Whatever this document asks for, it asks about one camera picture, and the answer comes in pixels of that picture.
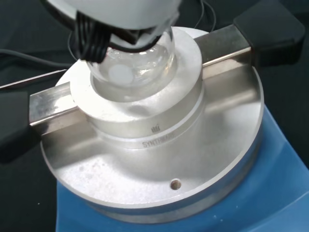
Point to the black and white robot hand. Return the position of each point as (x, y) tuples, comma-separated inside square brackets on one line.
[(116, 12)]

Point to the heater with blue base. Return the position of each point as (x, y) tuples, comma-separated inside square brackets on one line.
[(169, 145)]

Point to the black bench cloth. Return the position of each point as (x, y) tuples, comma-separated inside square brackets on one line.
[(24, 26)]

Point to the thin metal probe rod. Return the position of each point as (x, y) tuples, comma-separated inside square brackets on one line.
[(29, 81)]

